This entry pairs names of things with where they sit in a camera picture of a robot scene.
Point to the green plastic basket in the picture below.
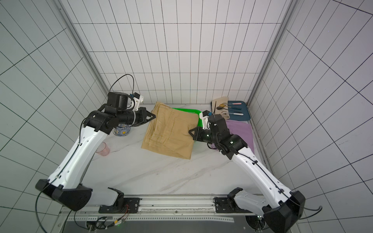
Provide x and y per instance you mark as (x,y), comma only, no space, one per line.
(194,111)

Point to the dark teal handled spoon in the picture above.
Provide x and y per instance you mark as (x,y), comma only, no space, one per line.
(228,108)

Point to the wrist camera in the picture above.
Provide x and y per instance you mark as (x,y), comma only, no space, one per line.
(137,100)
(204,119)

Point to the white handled spoon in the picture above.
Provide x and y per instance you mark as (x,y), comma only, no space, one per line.
(233,113)

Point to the purple pants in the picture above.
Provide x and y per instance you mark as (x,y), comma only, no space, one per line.
(239,134)

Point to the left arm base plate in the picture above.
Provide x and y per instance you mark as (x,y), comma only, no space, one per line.
(131,205)

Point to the beige pants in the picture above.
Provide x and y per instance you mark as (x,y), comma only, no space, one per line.
(168,133)

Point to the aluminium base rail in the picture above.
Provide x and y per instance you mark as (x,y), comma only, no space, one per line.
(170,208)

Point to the dark teal tray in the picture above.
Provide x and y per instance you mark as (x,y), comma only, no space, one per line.
(244,110)

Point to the blue patterned ceramic bowl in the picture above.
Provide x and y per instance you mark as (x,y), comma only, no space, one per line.
(122,130)

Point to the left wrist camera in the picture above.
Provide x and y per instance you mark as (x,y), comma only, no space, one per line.
(137,100)

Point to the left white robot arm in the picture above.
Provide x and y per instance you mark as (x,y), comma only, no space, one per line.
(64,185)

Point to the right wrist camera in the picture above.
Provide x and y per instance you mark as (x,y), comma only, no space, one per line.
(204,119)

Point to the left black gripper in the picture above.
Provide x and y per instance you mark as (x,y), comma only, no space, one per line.
(144,113)

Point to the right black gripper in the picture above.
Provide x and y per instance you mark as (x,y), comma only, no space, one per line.
(198,134)

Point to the pink plastic cup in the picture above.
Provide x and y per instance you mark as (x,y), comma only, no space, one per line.
(103,149)

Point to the beige folded cloth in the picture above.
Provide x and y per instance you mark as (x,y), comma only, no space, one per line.
(216,103)

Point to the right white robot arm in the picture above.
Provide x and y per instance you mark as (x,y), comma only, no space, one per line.
(280,208)

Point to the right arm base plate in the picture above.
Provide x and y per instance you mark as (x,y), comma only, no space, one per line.
(225,205)

